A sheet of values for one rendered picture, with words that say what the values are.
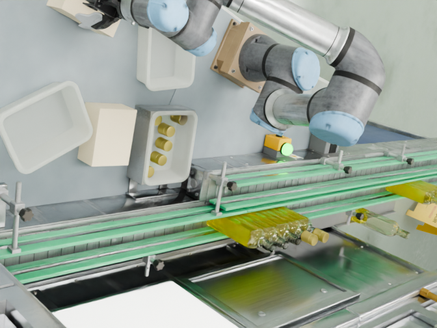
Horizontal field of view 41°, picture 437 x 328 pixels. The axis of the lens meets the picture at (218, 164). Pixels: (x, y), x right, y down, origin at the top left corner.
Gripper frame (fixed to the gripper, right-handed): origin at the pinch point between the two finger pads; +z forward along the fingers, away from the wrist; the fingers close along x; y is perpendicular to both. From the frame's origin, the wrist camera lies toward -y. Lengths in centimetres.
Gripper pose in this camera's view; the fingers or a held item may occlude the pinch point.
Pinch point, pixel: (93, 0)
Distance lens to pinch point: 153.0
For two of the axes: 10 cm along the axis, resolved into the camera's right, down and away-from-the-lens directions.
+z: -6.7, -3.0, 6.8
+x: -4.0, 9.2, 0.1
